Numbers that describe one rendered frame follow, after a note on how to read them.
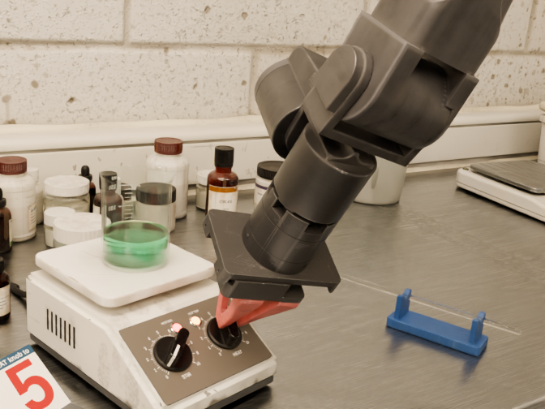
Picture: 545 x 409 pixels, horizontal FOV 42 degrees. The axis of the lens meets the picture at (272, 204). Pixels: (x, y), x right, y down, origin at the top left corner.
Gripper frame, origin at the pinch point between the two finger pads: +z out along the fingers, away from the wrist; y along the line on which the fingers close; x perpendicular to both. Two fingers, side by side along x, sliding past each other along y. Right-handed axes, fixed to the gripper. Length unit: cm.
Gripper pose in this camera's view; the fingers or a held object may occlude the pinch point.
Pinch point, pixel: (228, 316)
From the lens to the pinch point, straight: 61.4
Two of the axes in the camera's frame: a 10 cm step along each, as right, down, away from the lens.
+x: 2.7, 7.1, -6.5
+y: -8.6, -1.2, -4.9
